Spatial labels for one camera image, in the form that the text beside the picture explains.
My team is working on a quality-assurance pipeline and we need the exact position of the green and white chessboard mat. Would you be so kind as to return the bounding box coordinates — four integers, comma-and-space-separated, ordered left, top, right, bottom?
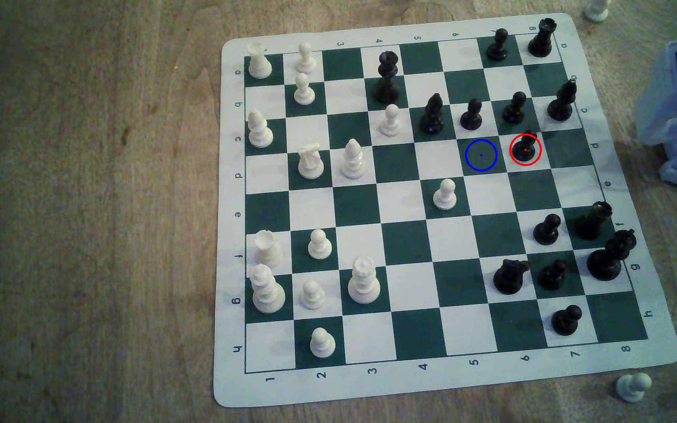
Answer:
213, 13, 677, 408

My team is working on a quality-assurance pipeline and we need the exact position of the black bishop chess piece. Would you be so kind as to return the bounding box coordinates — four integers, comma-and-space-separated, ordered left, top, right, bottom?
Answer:
547, 79, 578, 122
419, 93, 445, 135

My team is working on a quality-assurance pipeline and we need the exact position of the white bishop chess piece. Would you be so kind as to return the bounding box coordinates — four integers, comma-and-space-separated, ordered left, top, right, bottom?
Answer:
340, 139, 367, 180
247, 108, 274, 148

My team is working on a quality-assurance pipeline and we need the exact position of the black king chess piece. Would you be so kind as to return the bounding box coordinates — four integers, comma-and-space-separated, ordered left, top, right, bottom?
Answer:
586, 229, 637, 282

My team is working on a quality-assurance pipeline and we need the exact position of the white knight chess piece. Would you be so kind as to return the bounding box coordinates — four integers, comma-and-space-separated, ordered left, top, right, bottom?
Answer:
297, 143, 325, 180

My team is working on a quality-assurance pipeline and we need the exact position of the black pawn chess piece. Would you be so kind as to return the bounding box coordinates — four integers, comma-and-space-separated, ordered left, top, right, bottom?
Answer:
502, 91, 528, 125
552, 305, 583, 337
533, 213, 563, 246
486, 28, 510, 62
512, 132, 538, 163
460, 99, 484, 131
539, 259, 567, 291

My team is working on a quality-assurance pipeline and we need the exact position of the white pawn chess piece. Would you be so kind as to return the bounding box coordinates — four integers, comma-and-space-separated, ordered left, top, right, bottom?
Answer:
293, 72, 316, 106
616, 372, 652, 403
433, 179, 458, 211
307, 229, 333, 260
296, 42, 318, 74
301, 280, 327, 310
584, 0, 611, 23
380, 104, 404, 137
309, 328, 336, 359

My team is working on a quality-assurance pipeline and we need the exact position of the black rook chess piece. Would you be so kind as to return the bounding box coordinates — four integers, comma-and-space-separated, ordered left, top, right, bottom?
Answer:
528, 18, 557, 58
574, 201, 613, 240

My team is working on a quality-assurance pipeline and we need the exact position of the white rook chess piece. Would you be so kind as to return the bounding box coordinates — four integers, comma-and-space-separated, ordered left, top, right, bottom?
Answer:
246, 41, 273, 80
254, 230, 283, 268

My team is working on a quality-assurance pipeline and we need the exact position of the black queen chess piece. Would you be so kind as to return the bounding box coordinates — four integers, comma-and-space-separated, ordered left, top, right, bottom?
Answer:
373, 51, 402, 103

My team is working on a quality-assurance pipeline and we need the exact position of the black knight chess piece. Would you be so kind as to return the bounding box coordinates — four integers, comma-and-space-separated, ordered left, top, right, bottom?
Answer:
493, 259, 531, 296

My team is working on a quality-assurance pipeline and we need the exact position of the white queen chess piece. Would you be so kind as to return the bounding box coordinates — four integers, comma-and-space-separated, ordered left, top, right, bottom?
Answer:
348, 255, 382, 304

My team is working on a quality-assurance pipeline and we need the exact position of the white king chess piece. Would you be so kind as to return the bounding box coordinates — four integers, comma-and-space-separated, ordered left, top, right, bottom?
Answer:
248, 264, 286, 314

